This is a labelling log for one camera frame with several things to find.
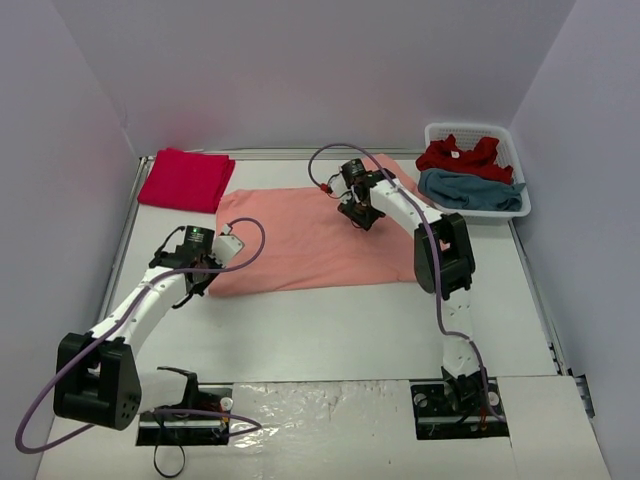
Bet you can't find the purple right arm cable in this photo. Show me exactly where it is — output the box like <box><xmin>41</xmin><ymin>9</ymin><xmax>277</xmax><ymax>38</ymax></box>
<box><xmin>307</xmin><ymin>143</ymin><xmax>506</xmax><ymax>421</ymax></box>

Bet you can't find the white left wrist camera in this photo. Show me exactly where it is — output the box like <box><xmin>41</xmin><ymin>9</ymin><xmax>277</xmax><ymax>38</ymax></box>
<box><xmin>212</xmin><ymin>224</ymin><xmax>245</xmax><ymax>267</ymax></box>

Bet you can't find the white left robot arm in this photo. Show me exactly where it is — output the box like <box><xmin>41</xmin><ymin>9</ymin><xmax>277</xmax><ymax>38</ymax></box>
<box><xmin>53</xmin><ymin>225</ymin><xmax>243</xmax><ymax>430</ymax></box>

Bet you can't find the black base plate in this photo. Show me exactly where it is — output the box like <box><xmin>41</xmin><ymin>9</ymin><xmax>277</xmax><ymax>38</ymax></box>
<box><xmin>410</xmin><ymin>380</ymin><xmax>509</xmax><ymax>441</ymax></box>
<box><xmin>135</xmin><ymin>384</ymin><xmax>233</xmax><ymax>447</ymax></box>

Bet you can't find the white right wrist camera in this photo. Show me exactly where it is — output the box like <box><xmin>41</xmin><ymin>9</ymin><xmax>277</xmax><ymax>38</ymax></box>
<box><xmin>320</xmin><ymin>173</ymin><xmax>351</xmax><ymax>199</ymax></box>

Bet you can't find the white plastic laundry basket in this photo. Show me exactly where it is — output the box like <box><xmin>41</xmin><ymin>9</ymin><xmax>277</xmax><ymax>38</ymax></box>
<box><xmin>416</xmin><ymin>122</ymin><xmax>531</xmax><ymax>221</ymax></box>

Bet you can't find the salmon pink t-shirt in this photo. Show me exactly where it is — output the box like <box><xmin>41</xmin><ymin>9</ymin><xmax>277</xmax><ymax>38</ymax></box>
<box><xmin>207</xmin><ymin>153</ymin><xmax>434</xmax><ymax>300</ymax></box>

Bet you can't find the blue-grey t-shirt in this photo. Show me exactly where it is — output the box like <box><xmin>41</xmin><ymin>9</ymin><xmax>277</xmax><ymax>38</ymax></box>
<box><xmin>418</xmin><ymin>168</ymin><xmax>525</xmax><ymax>212</ymax></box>

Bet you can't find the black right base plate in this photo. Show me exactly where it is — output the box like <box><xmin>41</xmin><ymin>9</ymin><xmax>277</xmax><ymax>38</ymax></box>
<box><xmin>410</xmin><ymin>380</ymin><xmax>509</xmax><ymax>441</ymax></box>

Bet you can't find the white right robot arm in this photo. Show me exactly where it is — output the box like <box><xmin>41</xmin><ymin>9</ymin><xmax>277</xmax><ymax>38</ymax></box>
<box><xmin>328</xmin><ymin>159</ymin><xmax>483</xmax><ymax>413</ymax></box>

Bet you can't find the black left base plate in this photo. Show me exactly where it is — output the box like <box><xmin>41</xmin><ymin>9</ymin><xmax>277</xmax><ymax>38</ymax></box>
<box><xmin>135</xmin><ymin>384</ymin><xmax>233</xmax><ymax>447</ymax></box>

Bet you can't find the dark red t-shirt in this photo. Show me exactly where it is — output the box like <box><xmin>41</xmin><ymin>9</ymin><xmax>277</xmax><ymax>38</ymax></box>
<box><xmin>416</xmin><ymin>134</ymin><xmax>514</xmax><ymax>185</ymax></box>

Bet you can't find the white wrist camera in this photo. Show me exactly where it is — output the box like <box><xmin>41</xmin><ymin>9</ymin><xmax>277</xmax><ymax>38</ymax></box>
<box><xmin>320</xmin><ymin>173</ymin><xmax>351</xmax><ymax>199</ymax></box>
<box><xmin>212</xmin><ymin>224</ymin><xmax>245</xmax><ymax>267</ymax></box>

